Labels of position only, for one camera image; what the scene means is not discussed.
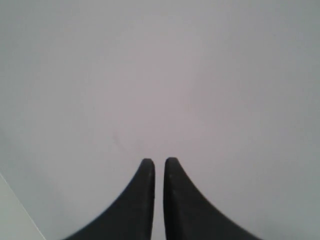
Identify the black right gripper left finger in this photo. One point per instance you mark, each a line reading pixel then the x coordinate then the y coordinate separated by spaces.
pixel 130 216

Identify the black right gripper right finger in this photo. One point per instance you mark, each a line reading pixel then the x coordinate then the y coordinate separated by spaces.
pixel 188 215

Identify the white plastic tray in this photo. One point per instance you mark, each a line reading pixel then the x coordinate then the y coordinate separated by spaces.
pixel 88 88

